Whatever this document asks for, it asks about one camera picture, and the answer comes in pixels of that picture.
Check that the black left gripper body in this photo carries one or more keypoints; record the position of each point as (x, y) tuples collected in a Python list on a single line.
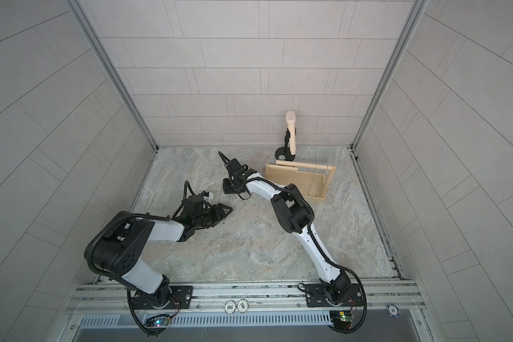
[(205, 219)]

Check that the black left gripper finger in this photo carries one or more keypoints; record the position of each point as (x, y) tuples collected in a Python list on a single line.
[(224, 209), (217, 218)]

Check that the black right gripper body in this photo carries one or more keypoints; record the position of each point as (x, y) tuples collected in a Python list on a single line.
[(234, 184)]

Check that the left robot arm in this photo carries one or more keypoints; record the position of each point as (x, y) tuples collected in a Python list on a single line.
[(116, 250)]

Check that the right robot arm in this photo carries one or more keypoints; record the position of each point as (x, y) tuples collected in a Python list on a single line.
[(296, 216)]

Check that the wooden jewelry display stand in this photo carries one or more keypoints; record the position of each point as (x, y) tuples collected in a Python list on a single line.
[(312, 180)]

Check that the ventilation grille strip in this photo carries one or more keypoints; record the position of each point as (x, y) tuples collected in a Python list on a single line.
[(214, 319)]

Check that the left green circuit board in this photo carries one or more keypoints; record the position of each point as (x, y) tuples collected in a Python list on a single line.
[(159, 322)]

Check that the green circuit board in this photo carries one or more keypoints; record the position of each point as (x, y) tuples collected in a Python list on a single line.
[(159, 322), (342, 320)]

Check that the right green circuit board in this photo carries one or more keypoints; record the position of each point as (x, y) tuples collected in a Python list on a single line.
[(342, 320)]

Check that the aluminium corner profile right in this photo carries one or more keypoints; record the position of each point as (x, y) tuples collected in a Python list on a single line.
[(410, 25)]

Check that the aluminium corner profile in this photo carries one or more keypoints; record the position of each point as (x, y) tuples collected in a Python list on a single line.
[(98, 48), (410, 25)]

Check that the aluminium corner profile left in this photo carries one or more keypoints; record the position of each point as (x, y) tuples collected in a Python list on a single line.
[(98, 48)]

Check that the blue poker chip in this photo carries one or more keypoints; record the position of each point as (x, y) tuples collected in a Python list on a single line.
[(393, 310)]

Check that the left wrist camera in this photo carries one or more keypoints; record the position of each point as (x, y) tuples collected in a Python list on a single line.
[(208, 196)]

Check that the left poker chip on rail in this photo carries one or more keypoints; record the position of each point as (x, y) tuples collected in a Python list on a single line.
[(230, 307)]

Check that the poker chip on rail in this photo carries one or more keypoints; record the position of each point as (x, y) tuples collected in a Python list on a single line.
[(242, 306), (230, 307)]

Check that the right poker chip on rail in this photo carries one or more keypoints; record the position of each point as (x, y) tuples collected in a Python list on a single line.
[(242, 306)]

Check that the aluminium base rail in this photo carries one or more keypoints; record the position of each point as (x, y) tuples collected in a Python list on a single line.
[(281, 296)]

